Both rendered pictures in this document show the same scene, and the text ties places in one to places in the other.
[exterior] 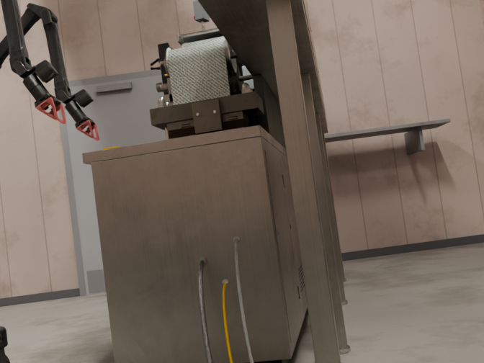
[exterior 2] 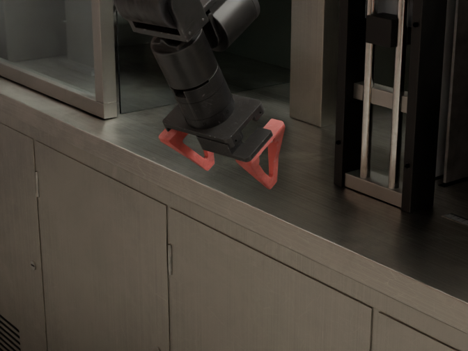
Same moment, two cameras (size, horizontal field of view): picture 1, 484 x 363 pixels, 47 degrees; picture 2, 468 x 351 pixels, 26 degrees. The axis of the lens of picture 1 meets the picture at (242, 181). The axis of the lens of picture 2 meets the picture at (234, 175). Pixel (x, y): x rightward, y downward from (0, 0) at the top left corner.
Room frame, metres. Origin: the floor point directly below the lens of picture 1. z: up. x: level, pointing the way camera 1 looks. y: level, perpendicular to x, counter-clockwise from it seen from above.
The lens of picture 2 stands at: (1.85, 1.47, 1.42)
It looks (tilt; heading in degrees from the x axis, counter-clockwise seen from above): 19 degrees down; 313
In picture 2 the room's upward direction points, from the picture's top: straight up
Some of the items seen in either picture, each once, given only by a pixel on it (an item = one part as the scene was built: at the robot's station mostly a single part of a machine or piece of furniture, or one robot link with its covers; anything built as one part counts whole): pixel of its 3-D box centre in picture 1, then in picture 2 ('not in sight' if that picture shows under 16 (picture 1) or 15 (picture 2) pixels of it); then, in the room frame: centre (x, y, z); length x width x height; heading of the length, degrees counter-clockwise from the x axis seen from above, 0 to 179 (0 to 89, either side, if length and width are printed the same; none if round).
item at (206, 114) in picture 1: (207, 117); not in sight; (1.99, 0.09, 0.97); 0.10 x 0.03 x 0.11; 80
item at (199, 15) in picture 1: (199, 11); not in sight; (2.83, 0.10, 1.66); 0.07 x 0.07 x 0.10; 65
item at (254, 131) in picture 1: (235, 166); (223, 110); (3.21, 0.03, 0.88); 2.52 x 0.66 x 0.04; 170
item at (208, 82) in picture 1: (200, 90); not in sight; (2.21, 0.12, 1.11); 0.23 x 0.01 x 0.18; 80
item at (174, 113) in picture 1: (207, 111); not in sight; (2.09, 0.09, 1.00); 0.40 x 0.16 x 0.06; 80
